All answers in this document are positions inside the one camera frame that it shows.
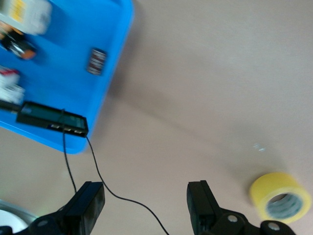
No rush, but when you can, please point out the white grey robot mount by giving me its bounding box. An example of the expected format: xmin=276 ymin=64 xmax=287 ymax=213
xmin=0 ymin=199 xmax=38 ymax=230

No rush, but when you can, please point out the orange black push button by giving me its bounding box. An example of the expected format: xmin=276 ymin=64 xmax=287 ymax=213
xmin=0 ymin=21 xmax=38 ymax=60

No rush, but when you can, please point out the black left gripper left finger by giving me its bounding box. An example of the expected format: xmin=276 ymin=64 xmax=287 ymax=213
xmin=0 ymin=181 xmax=106 ymax=235

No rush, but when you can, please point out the black green circuit board module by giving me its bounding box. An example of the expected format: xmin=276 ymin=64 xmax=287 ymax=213
xmin=0 ymin=100 xmax=89 ymax=137

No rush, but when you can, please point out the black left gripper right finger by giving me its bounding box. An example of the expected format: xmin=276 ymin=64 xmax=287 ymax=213
xmin=186 ymin=180 xmax=297 ymax=235

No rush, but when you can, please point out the beige on-off switch box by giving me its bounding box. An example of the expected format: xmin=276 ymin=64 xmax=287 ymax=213
xmin=0 ymin=0 xmax=53 ymax=35

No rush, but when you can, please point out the long thin black cable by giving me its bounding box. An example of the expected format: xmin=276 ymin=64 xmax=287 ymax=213
xmin=85 ymin=136 xmax=170 ymax=235

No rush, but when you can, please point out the thin black looped wire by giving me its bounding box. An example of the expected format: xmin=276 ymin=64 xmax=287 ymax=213
xmin=61 ymin=109 xmax=77 ymax=193

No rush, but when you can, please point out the white circuit breaker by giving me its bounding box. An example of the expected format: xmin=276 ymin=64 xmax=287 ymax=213
xmin=0 ymin=68 xmax=25 ymax=104

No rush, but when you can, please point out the yellow tape roll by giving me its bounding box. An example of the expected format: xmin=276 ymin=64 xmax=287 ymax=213
xmin=249 ymin=172 xmax=313 ymax=225

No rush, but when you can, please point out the blue plastic tray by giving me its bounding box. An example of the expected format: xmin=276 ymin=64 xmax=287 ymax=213
xmin=0 ymin=0 xmax=135 ymax=155

